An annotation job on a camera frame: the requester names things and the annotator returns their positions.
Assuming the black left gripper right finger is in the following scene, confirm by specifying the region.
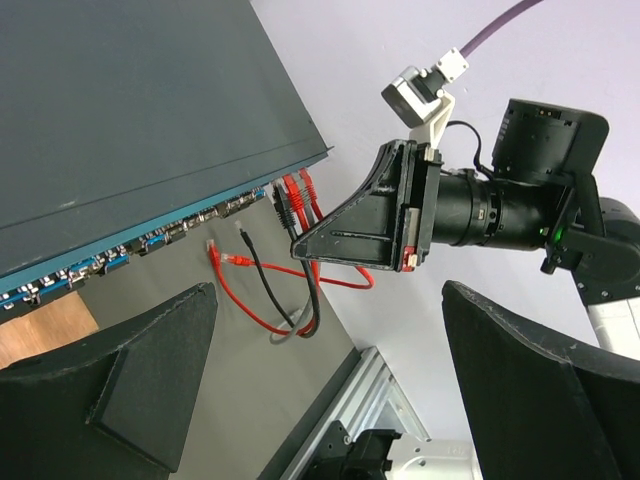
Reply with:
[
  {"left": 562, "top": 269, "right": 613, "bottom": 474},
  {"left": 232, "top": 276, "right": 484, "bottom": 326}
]
[{"left": 442, "top": 281, "right": 639, "bottom": 479}]

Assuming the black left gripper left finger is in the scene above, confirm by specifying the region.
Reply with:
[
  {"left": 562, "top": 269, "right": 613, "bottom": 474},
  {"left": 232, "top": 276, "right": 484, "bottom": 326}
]
[{"left": 1, "top": 283, "right": 218, "bottom": 479}]

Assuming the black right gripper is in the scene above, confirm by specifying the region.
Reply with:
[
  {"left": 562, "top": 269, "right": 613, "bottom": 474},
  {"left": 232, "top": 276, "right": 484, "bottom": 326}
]
[{"left": 291, "top": 140, "right": 443, "bottom": 272}]

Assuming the black ethernet cable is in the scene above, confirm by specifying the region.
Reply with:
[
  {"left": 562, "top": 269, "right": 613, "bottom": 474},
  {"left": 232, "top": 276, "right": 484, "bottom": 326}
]
[{"left": 234, "top": 182, "right": 321, "bottom": 340}]

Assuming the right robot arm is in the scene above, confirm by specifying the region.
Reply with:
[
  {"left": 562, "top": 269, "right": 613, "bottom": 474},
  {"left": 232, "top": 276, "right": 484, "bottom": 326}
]
[{"left": 291, "top": 99, "right": 639, "bottom": 358}]

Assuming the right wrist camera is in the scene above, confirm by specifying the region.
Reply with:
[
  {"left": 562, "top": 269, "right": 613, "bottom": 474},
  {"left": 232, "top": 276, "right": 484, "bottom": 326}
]
[{"left": 381, "top": 48, "right": 469, "bottom": 148}]

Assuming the teal network switch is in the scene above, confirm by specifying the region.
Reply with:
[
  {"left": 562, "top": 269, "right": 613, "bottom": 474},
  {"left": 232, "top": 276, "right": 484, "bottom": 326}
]
[{"left": 1, "top": 1, "right": 328, "bottom": 321}]

